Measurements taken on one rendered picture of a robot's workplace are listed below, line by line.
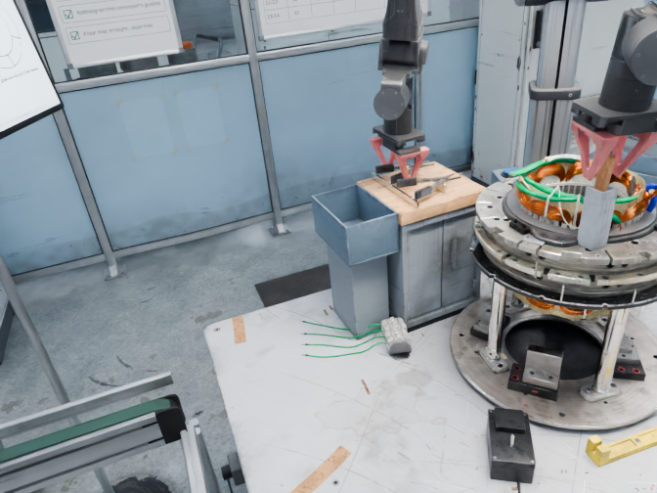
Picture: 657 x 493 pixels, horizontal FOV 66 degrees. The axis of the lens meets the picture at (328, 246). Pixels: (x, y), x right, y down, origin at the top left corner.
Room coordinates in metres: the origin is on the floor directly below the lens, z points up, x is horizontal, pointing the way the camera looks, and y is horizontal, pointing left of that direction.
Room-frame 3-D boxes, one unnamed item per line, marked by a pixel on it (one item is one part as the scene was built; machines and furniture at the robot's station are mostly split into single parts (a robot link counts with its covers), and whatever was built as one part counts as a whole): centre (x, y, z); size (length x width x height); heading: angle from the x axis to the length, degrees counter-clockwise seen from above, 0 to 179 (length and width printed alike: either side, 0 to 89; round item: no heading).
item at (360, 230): (0.90, -0.05, 0.92); 0.17 x 0.11 x 0.28; 21
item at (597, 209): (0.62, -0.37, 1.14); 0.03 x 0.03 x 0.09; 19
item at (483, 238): (0.72, -0.27, 1.06); 0.09 x 0.04 x 0.01; 19
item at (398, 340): (0.81, -0.12, 0.80); 0.10 x 0.05 x 0.04; 2
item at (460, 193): (0.96, -0.20, 1.05); 0.20 x 0.19 x 0.02; 111
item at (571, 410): (0.74, -0.41, 0.80); 0.39 x 0.39 x 0.01
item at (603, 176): (0.62, -0.38, 1.20); 0.02 x 0.02 x 0.06
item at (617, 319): (0.61, -0.44, 0.91); 0.02 x 0.02 x 0.21
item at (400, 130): (0.99, -0.16, 1.19); 0.10 x 0.07 x 0.07; 21
